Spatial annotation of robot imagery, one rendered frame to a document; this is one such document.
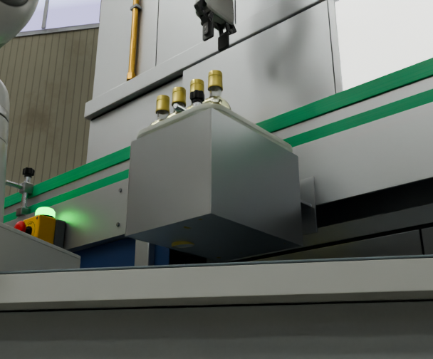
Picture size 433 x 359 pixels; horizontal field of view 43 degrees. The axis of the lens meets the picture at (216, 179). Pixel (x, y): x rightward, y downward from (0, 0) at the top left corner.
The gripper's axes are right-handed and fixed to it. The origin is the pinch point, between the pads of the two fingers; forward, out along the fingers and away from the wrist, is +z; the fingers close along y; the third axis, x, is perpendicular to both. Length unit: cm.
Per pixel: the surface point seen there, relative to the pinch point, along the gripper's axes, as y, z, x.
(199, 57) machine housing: -12.4, -8.4, -17.1
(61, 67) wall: -149, -207, -325
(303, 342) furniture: 34, 76, 42
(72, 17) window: -151, -261, -319
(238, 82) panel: -11.8, 6.2, -2.7
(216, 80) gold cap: 1.0, 12.9, 1.1
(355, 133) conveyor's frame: 5, 40, 36
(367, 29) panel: -12.8, 6.9, 32.6
